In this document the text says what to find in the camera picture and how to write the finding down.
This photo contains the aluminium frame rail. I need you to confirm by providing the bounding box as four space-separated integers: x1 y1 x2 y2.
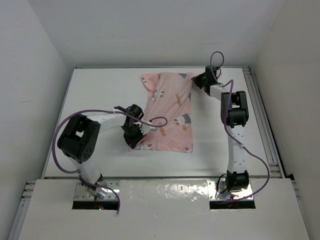
74 65 250 69
242 67 286 178
8 180 36 240

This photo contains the metal base plate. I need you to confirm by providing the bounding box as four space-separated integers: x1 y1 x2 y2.
73 181 118 202
207 178 254 202

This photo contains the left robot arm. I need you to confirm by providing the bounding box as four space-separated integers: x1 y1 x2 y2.
51 104 155 195

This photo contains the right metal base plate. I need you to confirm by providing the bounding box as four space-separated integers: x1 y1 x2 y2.
207 178 254 202

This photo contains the pink cartoon pillowcase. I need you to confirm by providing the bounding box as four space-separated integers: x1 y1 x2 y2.
135 72 194 153

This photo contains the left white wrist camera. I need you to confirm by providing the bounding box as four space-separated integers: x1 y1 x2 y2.
139 121 157 135

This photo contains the right aluminium frame rail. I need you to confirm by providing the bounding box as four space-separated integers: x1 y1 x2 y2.
242 67 286 178

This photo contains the left aluminium frame rail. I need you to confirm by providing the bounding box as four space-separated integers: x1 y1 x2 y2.
8 180 36 240

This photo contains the rear aluminium frame rail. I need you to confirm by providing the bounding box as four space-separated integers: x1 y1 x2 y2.
74 65 250 69

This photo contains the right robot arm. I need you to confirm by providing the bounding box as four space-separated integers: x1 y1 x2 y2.
192 65 249 193

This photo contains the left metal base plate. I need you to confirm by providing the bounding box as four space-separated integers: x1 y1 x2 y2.
73 181 118 202

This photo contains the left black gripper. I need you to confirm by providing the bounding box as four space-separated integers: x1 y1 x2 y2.
121 124 146 149

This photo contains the white front cover board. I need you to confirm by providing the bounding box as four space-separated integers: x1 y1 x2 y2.
19 179 309 240

